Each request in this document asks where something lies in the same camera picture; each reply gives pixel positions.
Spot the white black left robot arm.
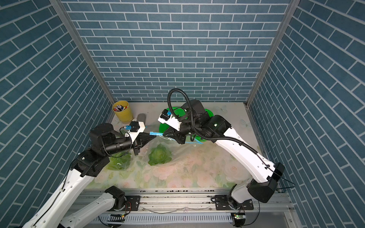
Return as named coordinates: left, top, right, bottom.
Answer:
left=24, top=121, right=155, bottom=228

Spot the green plastic basket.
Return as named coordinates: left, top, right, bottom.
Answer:
left=159, top=107, right=214, bottom=142

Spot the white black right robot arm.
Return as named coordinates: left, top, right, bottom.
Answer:
left=158, top=100, right=285, bottom=210

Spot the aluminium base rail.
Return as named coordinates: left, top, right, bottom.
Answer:
left=86, top=188, right=301, bottom=228

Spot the chinese cabbage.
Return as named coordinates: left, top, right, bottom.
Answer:
left=148, top=144, right=172, bottom=166
left=106, top=152, right=131, bottom=171

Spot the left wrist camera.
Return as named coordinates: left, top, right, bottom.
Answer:
left=125, top=121, right=145, bottom=143

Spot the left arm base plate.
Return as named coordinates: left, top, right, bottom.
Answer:
left=110, top=195, right=141, bottom=212

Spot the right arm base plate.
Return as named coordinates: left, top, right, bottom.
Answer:
left=211, top=195, right=254, bottom=211

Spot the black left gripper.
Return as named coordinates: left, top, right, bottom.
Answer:
left=102, top=131, right=156, bottom=156

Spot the clear zipper bag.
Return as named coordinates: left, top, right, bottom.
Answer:
left=103, top=125, right=149, bottom=171
left=143, top=135, right=231, bottom=176

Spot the yellow pen cup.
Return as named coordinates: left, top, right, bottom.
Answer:
left=112, top=101, right=134, bottom=123

